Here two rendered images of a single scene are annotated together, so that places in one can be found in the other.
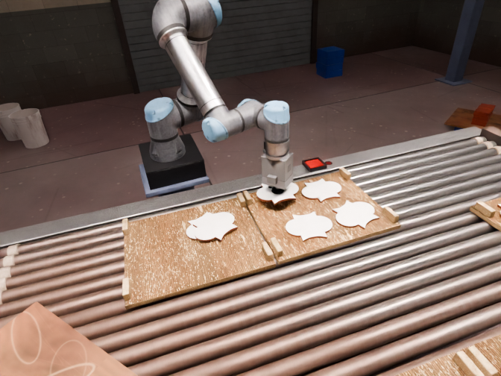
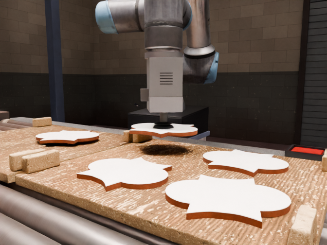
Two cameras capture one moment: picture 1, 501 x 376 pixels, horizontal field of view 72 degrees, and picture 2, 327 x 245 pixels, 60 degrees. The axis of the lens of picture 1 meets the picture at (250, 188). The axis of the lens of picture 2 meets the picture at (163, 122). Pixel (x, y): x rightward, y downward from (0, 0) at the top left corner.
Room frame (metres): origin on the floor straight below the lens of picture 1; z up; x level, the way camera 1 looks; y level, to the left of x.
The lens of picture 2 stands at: (0.59, -0.54, 1.08)
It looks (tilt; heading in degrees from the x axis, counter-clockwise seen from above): 8 degrees down; 51
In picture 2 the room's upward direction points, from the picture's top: straight up
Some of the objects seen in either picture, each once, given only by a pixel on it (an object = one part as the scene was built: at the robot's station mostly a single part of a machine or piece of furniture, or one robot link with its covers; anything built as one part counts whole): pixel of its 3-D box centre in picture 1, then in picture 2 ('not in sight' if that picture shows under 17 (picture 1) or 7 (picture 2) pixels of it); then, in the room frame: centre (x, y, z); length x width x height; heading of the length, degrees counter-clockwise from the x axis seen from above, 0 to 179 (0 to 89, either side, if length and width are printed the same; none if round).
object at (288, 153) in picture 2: (314, 164); (306, 153); (1.22, -0.27, 0.92); 0.08 x 0.08 x 0.02; 16
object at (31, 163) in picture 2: (276, 247); (41, 161); (0.73, -0.06, 0.95); 0.06 x 0.02 x 0.03; 17
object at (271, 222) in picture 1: (314, 210); (185, 173); (0.91, -0.21, 0.93); 0.41 x 0.35 x 0.02; 107
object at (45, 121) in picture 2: (125, 227); (42, 122); (0.87, 0.41, 0.95); 0.06 x 0.02 x 0.03; 15
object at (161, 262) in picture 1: (193, 243); (38, 143); (0.79, 0.19, 0.93); 0.41 x 0.35 x 0.02; 105
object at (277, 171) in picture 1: (275, 168); (157, 81); (0.95, -0.08, 1.08); 0.10 x 0.09 x 0.16; 148
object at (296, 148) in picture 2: (314, 165); (306, 153); (1.22, -0.27, 0.92); 0.06 x 0.06 x 0.01; 16
